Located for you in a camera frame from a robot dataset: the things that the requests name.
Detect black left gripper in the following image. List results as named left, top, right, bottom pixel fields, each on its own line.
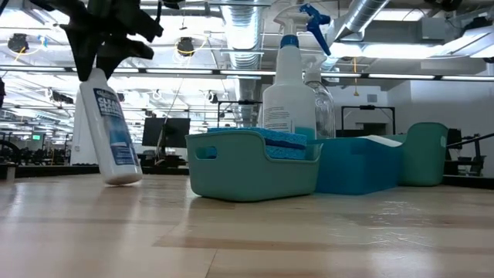
left=29, top=0, right=165, bottom=83

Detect white cleaner bottle blue label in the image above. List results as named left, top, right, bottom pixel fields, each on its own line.
left=79, top=68, right=144, bottom=187

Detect white spray bottle blue trigger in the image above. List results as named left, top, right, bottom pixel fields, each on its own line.
left=261, top=3, right=333, bottom=141

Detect clear plastic spray bottle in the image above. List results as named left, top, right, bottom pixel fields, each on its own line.
left=303, top=57, right=337, bottom=140

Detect white towel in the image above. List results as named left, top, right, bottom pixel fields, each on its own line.
left=357, top=134, right=404, bottom=148

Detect white pillar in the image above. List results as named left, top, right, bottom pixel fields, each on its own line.
left=69, top=90, right=100, bottom=166

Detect large black monitor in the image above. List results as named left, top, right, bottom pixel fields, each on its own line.
left=141, top=117, right=191, bottom=148

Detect small teal plastic bin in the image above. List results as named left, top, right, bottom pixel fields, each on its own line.
left=184, top=130, right=323, bottom=202

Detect dark blue plastic bin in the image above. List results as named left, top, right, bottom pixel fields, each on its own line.
left=308, top=135, right=405, bottom=196

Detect long ceiling light bar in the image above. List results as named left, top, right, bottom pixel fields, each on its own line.
left=0, top=66, right=494, bottom=82

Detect large teal plastic bin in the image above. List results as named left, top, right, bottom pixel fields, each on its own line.
left=381, top=122, right=450, bottom=188

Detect black ceiling device yellow cable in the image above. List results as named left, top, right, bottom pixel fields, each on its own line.
left=6, top=33, right=31, bottom=54
left=176, top=36, right=196, bottom=58

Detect wide silver ventilation duct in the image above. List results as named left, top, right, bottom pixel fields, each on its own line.
left=219, top=0, right=264, bottom=128

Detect black background rig frame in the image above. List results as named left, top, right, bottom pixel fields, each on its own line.
left=216, top=100, right=267, bottom=128
left=340, top=104, right=396, bottom=136

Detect slanted silver ventilation duct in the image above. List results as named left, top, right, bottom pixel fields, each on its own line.
left=314, top=0, right=391, bottom=73

